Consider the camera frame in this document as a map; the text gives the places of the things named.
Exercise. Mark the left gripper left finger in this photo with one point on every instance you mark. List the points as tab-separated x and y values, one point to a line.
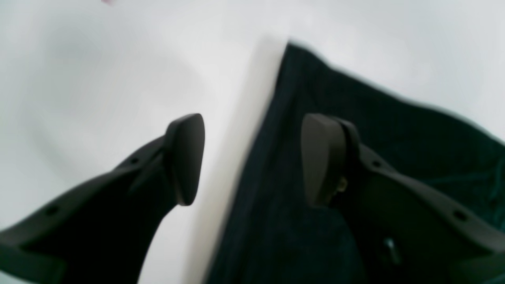
100	231

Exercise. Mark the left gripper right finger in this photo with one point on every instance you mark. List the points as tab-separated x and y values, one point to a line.
406	231

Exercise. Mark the black T-shirt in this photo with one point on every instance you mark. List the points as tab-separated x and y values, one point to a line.
272	234

